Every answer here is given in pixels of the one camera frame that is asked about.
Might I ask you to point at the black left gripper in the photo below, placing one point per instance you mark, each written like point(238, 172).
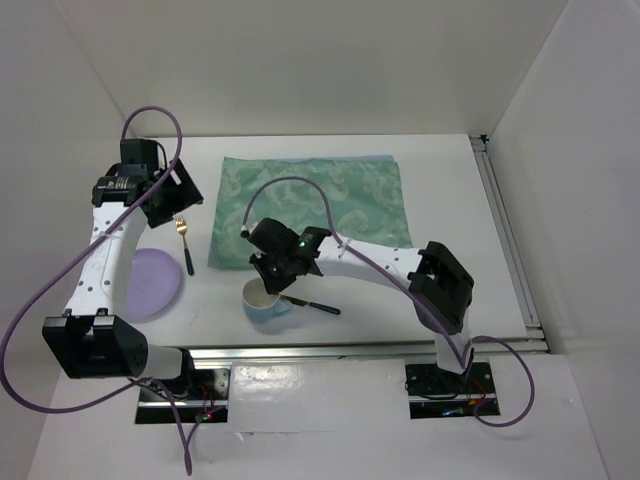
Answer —
point(184, 195)

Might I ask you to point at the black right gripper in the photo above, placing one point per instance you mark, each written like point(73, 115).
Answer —
point(273, 283)

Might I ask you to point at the gold fork dark handle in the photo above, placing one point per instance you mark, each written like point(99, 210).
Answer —
point(182, 229)

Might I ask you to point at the blue mug white inside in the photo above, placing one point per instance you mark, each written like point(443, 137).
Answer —
point(268, 314)

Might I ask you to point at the purple plate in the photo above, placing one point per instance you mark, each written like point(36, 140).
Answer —
point(154, 282)

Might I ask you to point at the green patterned cloth placemat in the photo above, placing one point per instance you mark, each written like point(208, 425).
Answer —
point(365, 197)

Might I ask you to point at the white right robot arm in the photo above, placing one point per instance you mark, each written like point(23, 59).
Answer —
point(438, 286)

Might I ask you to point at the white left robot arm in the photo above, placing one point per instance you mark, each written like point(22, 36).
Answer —
point(91, 338)

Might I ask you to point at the gold knife dark handle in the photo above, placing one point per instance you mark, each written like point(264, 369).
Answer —
point(314, 305)

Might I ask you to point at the aluminium front rail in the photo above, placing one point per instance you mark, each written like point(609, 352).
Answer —
point(295, 353)

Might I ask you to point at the aluminium rail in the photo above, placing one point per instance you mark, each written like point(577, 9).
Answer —
point(295, 353)
point(535, 332)

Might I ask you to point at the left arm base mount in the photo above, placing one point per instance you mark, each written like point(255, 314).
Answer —
point(202, 397)

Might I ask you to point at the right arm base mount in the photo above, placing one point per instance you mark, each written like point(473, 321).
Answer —
point(436, 394)

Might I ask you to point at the aluminium right side rail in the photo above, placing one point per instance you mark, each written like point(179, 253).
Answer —
point(535, 332)

